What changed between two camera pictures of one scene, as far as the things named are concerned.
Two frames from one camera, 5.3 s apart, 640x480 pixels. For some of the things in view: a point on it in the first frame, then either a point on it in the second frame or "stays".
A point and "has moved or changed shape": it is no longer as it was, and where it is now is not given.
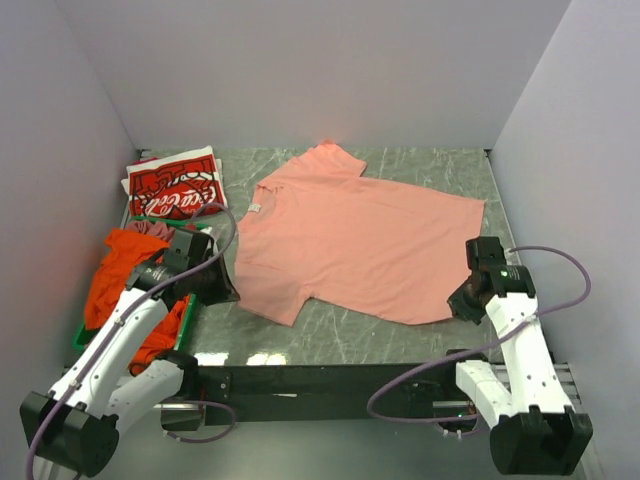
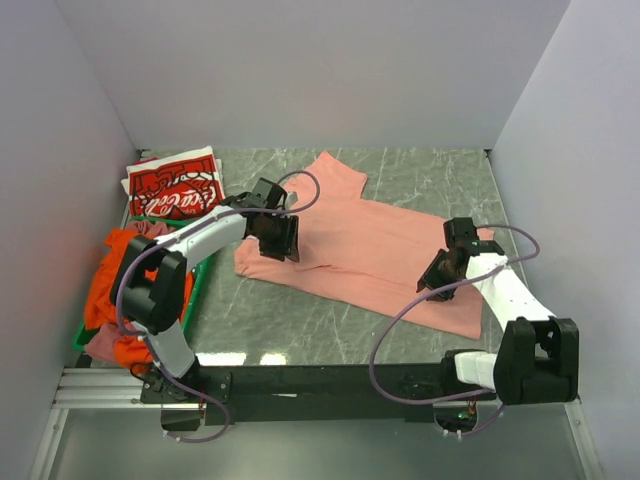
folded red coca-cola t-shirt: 176,185 stays
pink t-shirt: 318,229 has moved or changed shape
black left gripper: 224,292 -> 287,245
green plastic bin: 191,299 stays
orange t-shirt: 123,254 stays
